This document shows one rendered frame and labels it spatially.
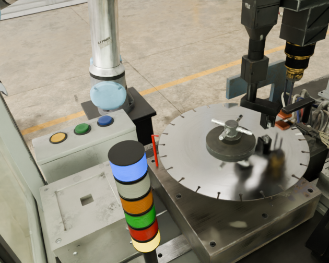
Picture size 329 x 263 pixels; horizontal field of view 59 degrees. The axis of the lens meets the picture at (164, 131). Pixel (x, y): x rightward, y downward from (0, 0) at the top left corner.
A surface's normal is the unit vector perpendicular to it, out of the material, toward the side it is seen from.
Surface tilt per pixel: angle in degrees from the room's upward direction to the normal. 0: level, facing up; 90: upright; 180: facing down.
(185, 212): 0
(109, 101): 97
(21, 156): 90
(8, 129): 90
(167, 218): 0
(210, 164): 0
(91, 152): 90
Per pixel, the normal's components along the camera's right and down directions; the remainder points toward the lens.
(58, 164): 0.45, 0.51
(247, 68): -0.95, 0.26
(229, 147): -0.11, -0.73
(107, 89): 0.14, 0.70
